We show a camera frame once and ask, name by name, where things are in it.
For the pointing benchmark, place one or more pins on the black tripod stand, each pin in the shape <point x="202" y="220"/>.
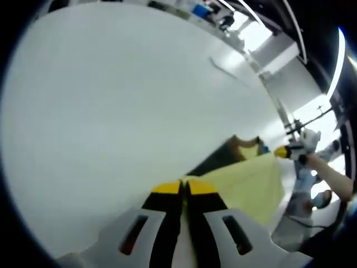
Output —
<point x="304" y="123"/>

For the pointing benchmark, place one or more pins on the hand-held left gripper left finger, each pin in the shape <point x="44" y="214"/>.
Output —
<point x="167" y="217"/>

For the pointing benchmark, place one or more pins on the person's dark clothing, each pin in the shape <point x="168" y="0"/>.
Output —
<point x="334" y="240"/>

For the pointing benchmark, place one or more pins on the blue container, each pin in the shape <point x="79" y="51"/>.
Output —
<point x="201" y="9"/>

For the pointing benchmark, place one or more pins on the yellow grey blue garment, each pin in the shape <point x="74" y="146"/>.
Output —
<point x="251" y="178"/>

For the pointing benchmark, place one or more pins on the ceiling light strip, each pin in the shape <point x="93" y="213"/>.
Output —
<point x="337" y="58"/>

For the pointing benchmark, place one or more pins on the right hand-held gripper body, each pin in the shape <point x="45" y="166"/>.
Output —
<point x="306" y="142"/>

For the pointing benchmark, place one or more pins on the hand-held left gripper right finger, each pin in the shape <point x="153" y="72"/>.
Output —
<point x="206" y="217"/>

